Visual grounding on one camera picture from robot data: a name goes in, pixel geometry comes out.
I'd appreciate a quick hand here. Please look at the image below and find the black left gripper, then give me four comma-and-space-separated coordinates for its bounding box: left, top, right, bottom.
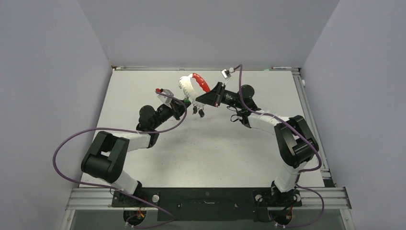
151, 98, 191, 129

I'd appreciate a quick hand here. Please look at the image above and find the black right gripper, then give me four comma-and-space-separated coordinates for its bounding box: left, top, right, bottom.
196, 81, 245, 109

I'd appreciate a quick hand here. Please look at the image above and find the steel key holder red handle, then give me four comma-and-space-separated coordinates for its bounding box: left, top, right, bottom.
179, 73, 211, 110

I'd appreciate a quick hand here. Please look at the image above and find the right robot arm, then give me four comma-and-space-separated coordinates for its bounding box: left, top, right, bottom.
191, 82, 321, 205

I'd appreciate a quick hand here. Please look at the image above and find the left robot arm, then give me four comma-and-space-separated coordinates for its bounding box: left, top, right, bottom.
81, 98, 191, 206

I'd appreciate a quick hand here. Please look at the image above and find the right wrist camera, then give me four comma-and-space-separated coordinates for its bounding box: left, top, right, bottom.
221, 68, 235, 85

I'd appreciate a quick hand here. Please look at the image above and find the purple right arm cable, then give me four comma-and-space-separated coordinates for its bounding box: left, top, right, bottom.
233, 64, 326, 229

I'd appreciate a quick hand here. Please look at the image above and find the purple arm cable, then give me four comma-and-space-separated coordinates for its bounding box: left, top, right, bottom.
52, 90, 188, 229
233, 64, 326, 229

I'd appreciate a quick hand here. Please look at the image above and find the black mounting base plate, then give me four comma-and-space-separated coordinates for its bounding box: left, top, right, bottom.
111, 187, 303, 223

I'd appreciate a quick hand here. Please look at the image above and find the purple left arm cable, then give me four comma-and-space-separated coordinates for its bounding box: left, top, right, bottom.
52, 90, 188, 229

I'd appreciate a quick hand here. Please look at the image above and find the aluminium frame rail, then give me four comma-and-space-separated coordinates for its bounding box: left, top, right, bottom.
65, 186, 353, 211

